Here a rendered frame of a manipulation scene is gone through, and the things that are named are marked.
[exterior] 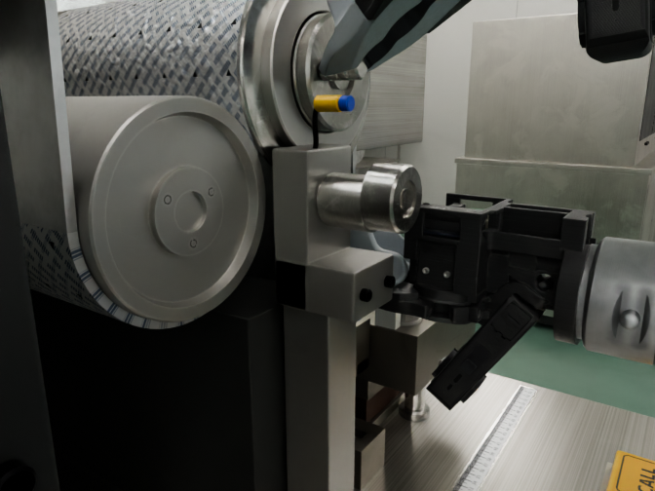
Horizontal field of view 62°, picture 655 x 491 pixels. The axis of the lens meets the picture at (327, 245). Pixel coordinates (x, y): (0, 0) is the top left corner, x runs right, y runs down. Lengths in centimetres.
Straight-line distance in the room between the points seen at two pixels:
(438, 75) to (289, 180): 493
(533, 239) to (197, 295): 21
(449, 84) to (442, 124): 36
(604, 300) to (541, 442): 29
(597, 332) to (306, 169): 20
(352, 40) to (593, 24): 12
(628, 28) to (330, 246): 19
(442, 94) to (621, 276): 489
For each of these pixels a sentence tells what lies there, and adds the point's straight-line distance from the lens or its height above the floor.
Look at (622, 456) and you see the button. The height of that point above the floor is 92.
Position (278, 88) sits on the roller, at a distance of 34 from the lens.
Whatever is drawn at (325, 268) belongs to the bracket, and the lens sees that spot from 32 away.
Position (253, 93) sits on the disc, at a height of 124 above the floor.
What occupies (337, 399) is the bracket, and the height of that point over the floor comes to 104.
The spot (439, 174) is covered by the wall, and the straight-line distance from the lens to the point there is 525.
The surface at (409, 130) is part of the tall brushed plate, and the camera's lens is 127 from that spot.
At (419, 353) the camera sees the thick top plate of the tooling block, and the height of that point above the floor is 101.
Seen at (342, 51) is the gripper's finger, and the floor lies 126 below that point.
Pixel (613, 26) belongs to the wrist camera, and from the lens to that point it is 28.
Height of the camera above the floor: 123
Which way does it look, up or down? 15 degrees down
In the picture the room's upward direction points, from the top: straight up
